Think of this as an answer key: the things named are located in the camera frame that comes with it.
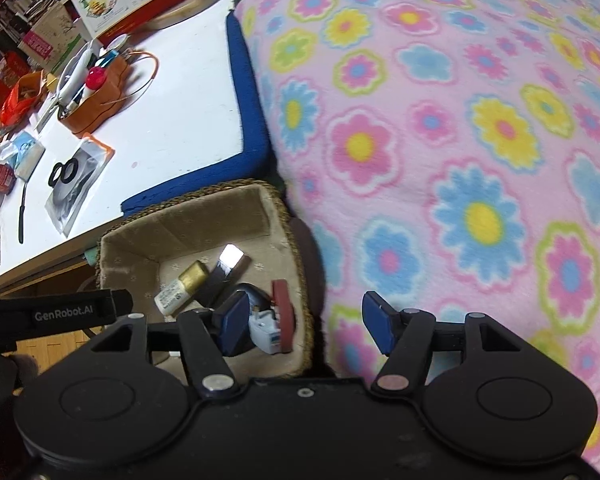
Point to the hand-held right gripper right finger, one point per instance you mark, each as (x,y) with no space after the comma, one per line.
(377,322)

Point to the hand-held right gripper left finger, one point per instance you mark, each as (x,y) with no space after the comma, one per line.
(232,327)

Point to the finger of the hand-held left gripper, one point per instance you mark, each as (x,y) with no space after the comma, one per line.
(122,305)

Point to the white plug adapter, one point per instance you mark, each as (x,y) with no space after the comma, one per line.
(265,332)

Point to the dark blue oval case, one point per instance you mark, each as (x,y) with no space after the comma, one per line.
(252,296)

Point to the pink round compact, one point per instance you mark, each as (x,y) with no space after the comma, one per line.
(284,315)

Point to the gold and black lipstick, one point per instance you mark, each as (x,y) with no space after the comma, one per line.
(227,270)

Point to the white and gold tube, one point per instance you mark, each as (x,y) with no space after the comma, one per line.
(180,290)

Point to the woven basket with fabric lining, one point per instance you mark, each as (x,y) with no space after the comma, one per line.
(190,230)

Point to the black pen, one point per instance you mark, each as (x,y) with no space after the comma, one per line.
(22,215)

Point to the plastic bag with black rings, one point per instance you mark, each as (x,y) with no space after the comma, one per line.
(77,185)

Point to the blue tissue packet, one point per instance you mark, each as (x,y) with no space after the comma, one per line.
(27,152)

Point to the orange leather pen holder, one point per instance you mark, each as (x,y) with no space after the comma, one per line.
(97,105)

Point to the pink floral fleece blanket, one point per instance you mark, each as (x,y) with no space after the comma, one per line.
(455,135)

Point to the orange plastic bag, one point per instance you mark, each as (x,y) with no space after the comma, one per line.
(17,102)

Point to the red-capped marker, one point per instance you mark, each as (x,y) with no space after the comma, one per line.
(94,80)

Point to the white pen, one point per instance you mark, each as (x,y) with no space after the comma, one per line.
(72,77)

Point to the cardboard box with branch print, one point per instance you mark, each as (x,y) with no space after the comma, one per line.
(55,40)

